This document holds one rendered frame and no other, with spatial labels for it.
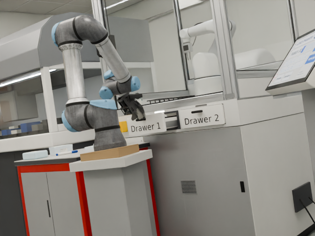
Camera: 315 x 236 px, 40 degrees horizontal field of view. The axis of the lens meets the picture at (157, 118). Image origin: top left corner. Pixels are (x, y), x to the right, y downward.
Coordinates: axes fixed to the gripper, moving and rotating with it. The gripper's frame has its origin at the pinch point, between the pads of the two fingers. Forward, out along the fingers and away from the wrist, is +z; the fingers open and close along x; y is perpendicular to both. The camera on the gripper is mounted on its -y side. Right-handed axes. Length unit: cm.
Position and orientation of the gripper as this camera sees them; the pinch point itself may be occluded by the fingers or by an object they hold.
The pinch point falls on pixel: (142, 118)
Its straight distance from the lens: 256.3
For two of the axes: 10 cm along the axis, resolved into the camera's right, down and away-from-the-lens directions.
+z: 4.9, 7.5, 4.3
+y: -4.5, 6.5, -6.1
